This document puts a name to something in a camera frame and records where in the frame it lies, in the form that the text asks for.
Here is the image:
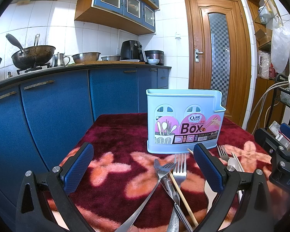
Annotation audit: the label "white plastic spoon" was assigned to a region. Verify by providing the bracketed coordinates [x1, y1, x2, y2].
[204, 157, 243, 214]

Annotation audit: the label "wooden chopstick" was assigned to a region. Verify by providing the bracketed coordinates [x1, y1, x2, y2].
[169, 173, 199, 227]

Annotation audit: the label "steel fork long handle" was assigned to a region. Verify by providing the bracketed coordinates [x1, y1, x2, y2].
[116, 162, 177, 232]

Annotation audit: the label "blue base cabinets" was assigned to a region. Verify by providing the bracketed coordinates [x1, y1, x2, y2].
[0, 65, 169, 230]

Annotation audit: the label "red floral table cloth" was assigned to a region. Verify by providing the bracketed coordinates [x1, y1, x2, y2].
[59, 113, 289, 231]

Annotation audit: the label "light blue utensil box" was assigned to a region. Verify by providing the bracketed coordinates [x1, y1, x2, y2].
[146, 89, 226, 154]

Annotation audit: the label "wooden glass-panel door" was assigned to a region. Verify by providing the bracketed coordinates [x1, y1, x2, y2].
[185, 0, 251, 126]

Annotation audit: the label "white plastic bag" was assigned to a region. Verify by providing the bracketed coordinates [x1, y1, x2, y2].
[271, 26, 290, 73]

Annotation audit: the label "wooden shelf unit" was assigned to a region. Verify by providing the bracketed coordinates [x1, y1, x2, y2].
[246, 0, 285, 133]

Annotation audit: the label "steel kettle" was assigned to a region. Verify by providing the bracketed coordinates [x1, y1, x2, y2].
[51, 52, 71, 67]

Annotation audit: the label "black wok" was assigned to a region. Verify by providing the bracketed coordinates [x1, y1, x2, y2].
[6, 34, 55, 70]

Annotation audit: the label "steel mixing bowl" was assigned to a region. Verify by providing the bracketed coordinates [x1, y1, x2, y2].
[72, 52, 101, 64]

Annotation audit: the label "small white bowl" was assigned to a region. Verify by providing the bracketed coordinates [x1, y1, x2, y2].
[147, 59, 160, 65]

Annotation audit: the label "shallow steel basin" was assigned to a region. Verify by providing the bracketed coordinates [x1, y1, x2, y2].
[101, 55, 120, 61]

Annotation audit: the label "dark rice cooker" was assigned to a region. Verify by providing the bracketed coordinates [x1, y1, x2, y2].
[145, 50, 164, 66]

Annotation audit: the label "black air fryer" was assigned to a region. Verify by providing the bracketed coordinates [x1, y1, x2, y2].
[120, 40, 147, 62]

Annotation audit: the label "grey cables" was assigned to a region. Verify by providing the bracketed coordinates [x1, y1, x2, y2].
[250, 81, 289, 136]

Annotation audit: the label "blue wall cabinet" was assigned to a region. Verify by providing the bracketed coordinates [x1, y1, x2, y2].
[75, 0, 159, 36]

